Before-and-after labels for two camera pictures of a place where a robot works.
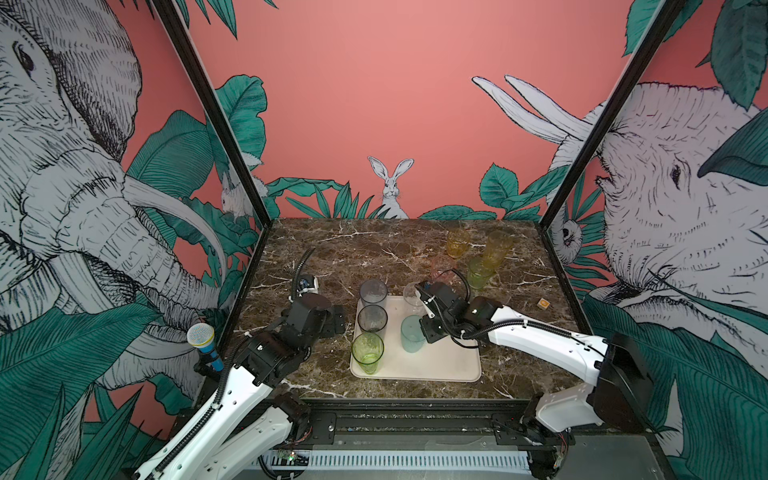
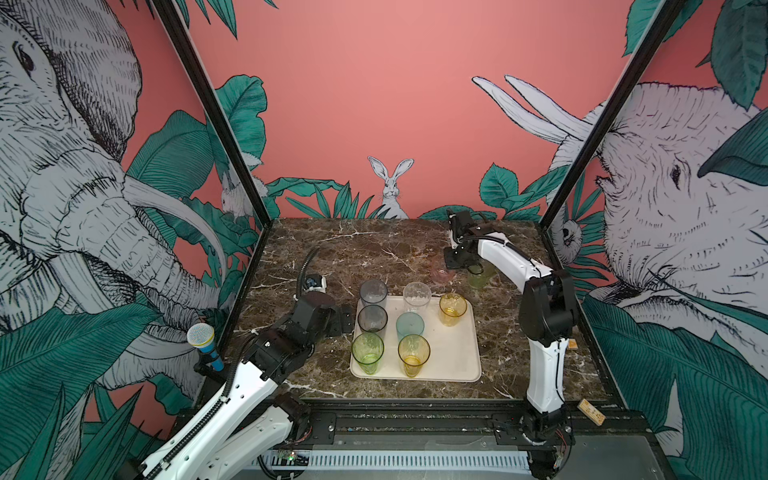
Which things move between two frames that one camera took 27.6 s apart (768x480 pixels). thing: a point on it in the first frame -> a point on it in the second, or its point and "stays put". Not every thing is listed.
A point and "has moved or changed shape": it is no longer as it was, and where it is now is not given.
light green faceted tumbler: (368, 349) stays put
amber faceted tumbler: (457, 242) has moved or changed shape
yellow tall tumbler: (498, 245) has moved or changed shape
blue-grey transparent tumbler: (373, 292) stays put
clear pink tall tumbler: (413, 298) stays put
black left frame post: (169, 15) stays put
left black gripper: (331, 328) stays put
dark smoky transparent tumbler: (372, 318) stays put
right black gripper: (426, 321) -> (451, 263)
